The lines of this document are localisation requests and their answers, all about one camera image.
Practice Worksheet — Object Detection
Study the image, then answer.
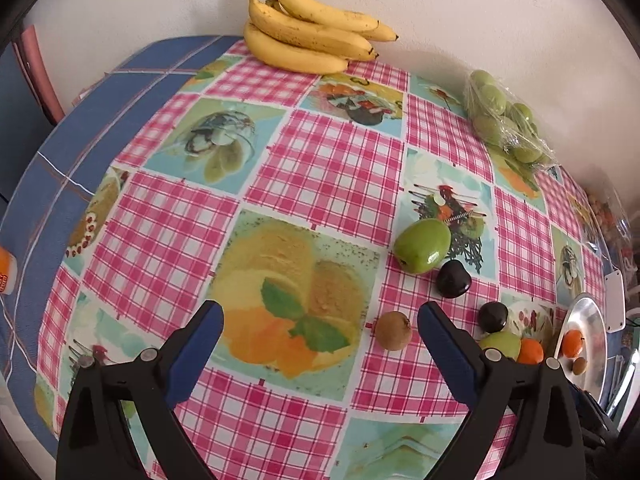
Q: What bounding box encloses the pink checked fruit-print tablecloth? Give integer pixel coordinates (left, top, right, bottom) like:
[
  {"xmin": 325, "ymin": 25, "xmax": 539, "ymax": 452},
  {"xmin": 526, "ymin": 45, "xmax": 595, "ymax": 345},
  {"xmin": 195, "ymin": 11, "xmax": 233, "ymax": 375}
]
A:
[{"xmin": 32, "ymin": 50, "xmax": 616, "ymax": 480}]

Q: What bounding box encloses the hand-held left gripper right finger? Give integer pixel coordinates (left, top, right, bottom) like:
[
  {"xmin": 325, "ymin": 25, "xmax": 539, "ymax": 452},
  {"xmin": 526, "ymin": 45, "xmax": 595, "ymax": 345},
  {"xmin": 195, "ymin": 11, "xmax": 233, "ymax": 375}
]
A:
[{"xmin": 417, "ymin": 300, "xmax": 586, "ymax": 480}]

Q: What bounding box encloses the yellow banana bunch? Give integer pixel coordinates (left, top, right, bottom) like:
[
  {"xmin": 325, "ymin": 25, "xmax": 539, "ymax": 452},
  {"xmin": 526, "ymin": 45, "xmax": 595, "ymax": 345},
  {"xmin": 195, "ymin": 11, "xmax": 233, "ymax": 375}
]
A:
[{"xmin": 243, "ymin": 0, "xmax": 400, "ymax": 75}]

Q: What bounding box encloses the white power adapter box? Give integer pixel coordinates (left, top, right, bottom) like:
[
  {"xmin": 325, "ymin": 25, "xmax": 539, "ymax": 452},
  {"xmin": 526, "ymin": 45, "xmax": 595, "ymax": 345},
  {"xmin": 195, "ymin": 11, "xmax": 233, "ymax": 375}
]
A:
[{"xmin": 602, "ymin": 270, "xmax": 626, "ymax": 333}]

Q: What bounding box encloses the blue checked tablecloth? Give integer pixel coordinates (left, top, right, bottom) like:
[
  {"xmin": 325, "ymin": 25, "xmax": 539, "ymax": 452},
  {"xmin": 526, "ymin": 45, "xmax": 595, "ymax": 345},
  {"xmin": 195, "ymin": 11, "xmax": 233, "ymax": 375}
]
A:
[{"xmin": 0, "ymin": 35, "xmax": 251, "ymax": 461}]

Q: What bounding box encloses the dark red cherry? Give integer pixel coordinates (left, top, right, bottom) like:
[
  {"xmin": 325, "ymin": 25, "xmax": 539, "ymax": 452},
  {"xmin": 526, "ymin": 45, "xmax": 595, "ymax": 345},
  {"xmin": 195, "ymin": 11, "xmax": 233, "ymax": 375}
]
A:
[
  {"xmin": 477, "ymin": 302, "xmax": 510, "ymax": 333},
  {"xmin": 436, "ymin": 260, "xmax": 473, "ymax": 300}
]

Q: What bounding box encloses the bag of green fruits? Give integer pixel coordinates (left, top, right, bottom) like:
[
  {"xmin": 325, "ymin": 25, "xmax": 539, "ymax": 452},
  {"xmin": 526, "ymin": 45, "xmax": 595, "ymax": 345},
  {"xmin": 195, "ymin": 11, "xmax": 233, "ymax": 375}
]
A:
[{"xmin": 462, "ymin": 69, "xmax": 558, "ymax": 171}]

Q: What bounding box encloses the group of round green jujubes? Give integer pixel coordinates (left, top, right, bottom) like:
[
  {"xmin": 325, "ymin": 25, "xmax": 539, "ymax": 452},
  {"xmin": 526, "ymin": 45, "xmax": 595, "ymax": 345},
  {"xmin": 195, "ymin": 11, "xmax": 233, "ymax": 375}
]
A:
[{"xmin": 467, "ymin": 70, "xmax": 551, "ymax": 163}]

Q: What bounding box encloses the oval green jujube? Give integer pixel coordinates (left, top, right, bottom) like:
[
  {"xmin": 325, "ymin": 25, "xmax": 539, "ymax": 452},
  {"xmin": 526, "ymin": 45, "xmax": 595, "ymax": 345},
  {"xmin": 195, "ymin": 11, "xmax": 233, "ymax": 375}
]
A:
[
  {"xmin": 479, "ymin": 331, "xmax": 522, "ymax": 361},
  {"xmin": 393, "ymin": 219, "xmax": 453, "ymax": 275}
]

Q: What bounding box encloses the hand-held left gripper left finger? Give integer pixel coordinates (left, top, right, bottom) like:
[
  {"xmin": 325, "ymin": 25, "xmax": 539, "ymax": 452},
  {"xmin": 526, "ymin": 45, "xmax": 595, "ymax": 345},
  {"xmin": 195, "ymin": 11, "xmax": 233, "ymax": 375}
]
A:
[{"xmin": 55, "ymin": 300, "xmax": 226, "ymax": 480}]

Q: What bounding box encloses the orange mandarin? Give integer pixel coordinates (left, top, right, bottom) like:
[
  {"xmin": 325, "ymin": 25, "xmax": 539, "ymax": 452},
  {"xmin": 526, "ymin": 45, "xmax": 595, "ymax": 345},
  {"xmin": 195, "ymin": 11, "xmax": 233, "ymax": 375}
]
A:
[
  {"xmin": 516, "ymin": 338, "xmax": 545, "ymax": 365},
  {"xmin": 561, "ymin": 329, "xmax": 586, "ymax": 358}
]

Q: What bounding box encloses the round metal plate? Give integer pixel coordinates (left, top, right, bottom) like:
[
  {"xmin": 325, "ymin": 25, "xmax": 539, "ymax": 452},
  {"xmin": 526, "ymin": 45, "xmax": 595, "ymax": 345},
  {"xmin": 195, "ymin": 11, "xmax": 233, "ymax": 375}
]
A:
[{"xmin": 554, "ymin": 292, "xmax": 608, "ymax": 406}]

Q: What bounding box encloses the pile of small brown longans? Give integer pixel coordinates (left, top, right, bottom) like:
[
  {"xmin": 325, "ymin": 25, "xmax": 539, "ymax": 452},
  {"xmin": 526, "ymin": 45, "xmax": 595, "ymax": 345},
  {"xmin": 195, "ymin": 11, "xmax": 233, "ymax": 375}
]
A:
[{"xmin": 582, "ymin": 190, "xmax": 631, "ymax": 241}]

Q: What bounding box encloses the orange and white bottle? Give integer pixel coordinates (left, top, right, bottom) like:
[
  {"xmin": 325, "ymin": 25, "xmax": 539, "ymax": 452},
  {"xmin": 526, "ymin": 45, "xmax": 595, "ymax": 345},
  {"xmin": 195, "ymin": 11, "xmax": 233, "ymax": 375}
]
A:
[{"xmin": 0, "ymin": 246, "xmax": 17, "ymax": 297}]

